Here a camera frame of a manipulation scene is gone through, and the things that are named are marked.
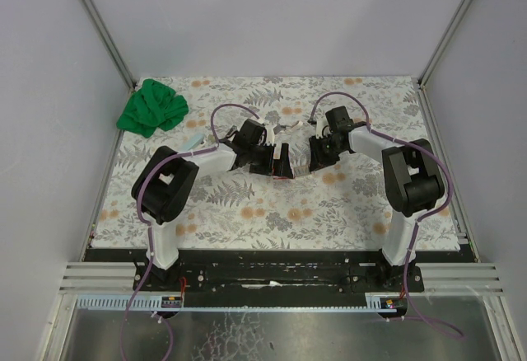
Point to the green cloth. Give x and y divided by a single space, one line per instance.
153 106

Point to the floral table mat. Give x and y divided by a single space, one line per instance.
340 207

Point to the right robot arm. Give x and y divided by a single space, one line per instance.
412 179

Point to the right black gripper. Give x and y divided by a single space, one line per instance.
319 153

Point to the light blue stapler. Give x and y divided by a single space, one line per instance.
194 142

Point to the small white stapler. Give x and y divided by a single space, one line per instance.
292 127

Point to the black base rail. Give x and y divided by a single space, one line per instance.
258 281

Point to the staple strip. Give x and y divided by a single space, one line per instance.
300 171

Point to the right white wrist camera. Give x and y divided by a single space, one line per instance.
320 127

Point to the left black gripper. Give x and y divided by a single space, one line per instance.
271 159

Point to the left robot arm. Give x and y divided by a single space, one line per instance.
163 188

